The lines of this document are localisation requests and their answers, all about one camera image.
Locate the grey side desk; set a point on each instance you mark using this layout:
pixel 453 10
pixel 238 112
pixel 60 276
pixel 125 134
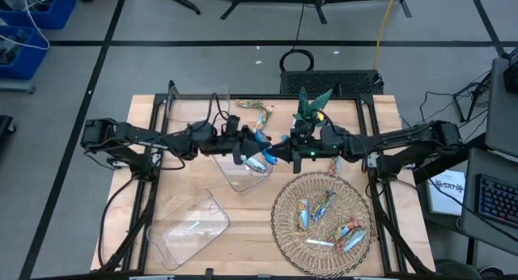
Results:
pixel 502 118

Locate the green yellow granola bar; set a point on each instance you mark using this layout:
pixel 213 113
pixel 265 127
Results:
pixel 264 120

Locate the black keyboard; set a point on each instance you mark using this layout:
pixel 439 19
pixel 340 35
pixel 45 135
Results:
pixel 499 201

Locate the blue white granola bar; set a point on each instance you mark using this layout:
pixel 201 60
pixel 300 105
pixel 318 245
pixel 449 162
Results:
pixel 256 164

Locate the round wicker basket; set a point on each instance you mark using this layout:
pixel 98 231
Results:
pixel 291 255

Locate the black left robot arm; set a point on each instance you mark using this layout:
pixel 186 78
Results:
pixel 133 132

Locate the blue green granola bar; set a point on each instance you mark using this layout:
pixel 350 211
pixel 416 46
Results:
pixel 323 205

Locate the grey keyboard desk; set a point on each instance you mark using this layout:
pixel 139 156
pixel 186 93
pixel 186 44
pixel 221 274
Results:
pixel 485 158

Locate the black desk device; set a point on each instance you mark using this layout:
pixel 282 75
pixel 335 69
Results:
pixel 512 77

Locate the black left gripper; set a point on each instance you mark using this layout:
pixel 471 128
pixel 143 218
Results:
pixel 226 144

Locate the blue orange granola bar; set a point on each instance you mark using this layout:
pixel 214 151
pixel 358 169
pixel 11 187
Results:
pixel 303 215

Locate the blue storage bin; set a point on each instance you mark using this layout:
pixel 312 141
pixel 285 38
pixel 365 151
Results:
pixel 56 13
pixel 32 61

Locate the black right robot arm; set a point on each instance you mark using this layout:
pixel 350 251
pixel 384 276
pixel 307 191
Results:
pixel 396 140

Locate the green orange granola bar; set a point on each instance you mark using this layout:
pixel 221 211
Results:
pixel 251 104
pixel 344 230

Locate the dark chair seat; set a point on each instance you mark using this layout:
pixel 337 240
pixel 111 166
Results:
pixel 457 270

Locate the black tripod stand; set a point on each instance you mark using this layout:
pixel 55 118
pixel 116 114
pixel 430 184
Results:
pixel 459 106

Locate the white paper sheet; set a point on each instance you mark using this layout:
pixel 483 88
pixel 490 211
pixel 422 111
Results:
pixel 445 199

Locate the black table frame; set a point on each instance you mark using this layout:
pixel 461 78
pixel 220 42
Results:
pixel 160 98

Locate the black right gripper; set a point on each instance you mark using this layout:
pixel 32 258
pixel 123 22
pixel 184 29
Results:
pixel 307 144

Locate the clear plastic tray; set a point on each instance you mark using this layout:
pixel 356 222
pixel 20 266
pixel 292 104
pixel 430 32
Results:
pixel 190 110
pixel 190 239
pixel 243 183

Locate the black object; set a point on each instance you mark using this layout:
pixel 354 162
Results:
pixel 6 128

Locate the red blue granola bar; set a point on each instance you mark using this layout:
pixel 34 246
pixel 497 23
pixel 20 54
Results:
pixel 352 240

